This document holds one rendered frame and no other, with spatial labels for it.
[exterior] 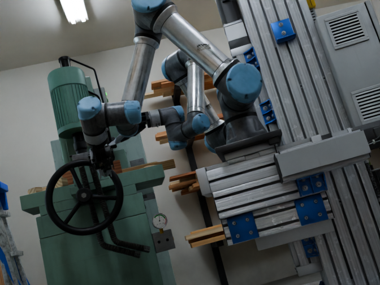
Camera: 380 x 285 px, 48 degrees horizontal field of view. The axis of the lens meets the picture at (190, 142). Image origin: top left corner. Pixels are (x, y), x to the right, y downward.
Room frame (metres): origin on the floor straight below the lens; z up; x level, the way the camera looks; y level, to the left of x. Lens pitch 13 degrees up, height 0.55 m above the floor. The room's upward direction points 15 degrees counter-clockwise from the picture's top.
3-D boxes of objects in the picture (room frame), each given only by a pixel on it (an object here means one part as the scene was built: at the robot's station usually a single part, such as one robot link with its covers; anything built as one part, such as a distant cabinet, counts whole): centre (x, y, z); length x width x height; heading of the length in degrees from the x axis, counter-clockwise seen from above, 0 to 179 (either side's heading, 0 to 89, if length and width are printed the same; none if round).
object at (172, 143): (1.82, 0.04, 1.00); 0.11 x 0.08 x 0.11; 48
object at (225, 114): (1.47, -0.20, 0.98); 0.13 x 0.12 x 0.14; 6
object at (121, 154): (2.14, 0.38, 1.02); 0.09 x 0.07 x 0.12; 101
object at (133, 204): (2.05, 0.52, 0.76); 0.57 x 0.45 x 0.09; 11
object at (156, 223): (1.77, 0.20, 0.65); 0.06 x 0.04 x 0.08; 101
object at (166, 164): (1.96, 0.38, 0.92); 0.57 x 0.02 x 0.04; 101
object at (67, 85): (1.93, 0.50, 1.32); 0.18 x 0.18 x 0.31
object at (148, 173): (1.83, 0.45, 0.87); 0.61 x 0.30 x 0.06; 101
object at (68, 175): (1.85, 0.45, 0.94); 0.26 x 0.01 x 0.07; 101
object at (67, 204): (1.87, 0.49, 0.82); 0.40 x 0.21 x 0.04; 101
